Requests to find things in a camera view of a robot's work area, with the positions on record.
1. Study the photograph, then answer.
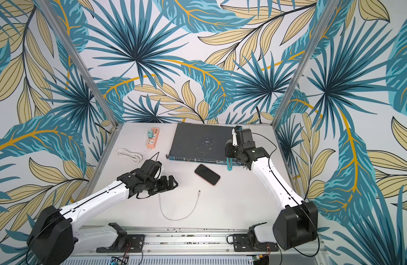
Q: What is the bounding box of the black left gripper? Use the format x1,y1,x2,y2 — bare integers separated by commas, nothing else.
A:
144,174,179,196

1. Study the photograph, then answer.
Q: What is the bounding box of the white charging cable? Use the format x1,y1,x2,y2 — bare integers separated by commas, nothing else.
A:
156,189,201,221

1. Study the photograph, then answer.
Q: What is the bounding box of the black phone pink case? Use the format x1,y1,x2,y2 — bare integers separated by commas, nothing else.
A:
194,165,221,185

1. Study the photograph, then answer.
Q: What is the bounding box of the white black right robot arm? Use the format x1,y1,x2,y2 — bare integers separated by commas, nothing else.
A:
225,140,320,250

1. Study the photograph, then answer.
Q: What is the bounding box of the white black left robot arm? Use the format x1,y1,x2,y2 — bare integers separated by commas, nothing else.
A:
27,169,178,265

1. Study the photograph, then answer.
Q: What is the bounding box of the orange power strip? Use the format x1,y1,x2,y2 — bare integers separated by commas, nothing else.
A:
146,128,160,149

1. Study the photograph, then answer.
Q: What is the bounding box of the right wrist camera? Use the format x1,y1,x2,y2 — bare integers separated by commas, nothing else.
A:
232,126,255,150

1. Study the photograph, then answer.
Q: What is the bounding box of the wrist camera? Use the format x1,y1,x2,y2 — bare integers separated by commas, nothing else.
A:
140,160,162,178
232,126,255,150

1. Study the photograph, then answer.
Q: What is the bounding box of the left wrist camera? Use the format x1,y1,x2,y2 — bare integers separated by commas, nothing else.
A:
140,160,162,178

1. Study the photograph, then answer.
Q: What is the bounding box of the white coiled power cord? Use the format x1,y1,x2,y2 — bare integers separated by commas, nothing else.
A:
116,148,148,163

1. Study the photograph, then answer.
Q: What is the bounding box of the grey blue network switch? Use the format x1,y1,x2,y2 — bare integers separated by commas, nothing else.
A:
166,123,233,165

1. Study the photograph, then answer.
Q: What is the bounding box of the aluminium front rail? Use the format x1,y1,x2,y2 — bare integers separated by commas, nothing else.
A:
44,226,330,257

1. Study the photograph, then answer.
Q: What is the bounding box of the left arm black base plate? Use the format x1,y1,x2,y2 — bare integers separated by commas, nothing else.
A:
96,234,146,254

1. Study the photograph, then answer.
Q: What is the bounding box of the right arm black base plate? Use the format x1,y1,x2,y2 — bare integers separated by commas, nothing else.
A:
226,233,279,252

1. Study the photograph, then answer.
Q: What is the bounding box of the right aluminium frame post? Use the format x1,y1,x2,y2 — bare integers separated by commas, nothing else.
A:
271,0,339,130

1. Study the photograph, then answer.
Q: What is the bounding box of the aluminium frame post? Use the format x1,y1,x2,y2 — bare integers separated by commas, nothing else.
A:
36,0,118,127
271,0,339,130

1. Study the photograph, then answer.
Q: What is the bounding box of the left aluminium frame post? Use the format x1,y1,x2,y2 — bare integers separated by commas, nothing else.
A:
36,0,118,127

